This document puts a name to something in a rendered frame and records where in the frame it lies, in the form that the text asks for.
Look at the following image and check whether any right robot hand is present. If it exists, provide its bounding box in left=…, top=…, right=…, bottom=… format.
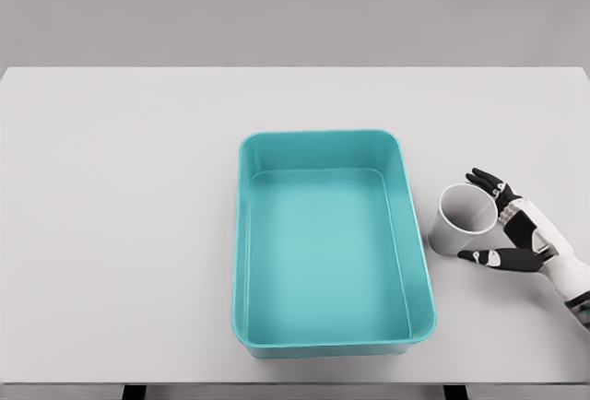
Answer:
left=456, top=168, right=574, bottom=276

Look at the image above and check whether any white paper cup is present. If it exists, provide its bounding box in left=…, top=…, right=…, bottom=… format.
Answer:
left=428, top=182, right=500, bottom=256

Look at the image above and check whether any teal rectangular plastic basket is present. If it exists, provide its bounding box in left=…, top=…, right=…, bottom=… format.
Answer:
left=230, top=129, right=438, bottom=359

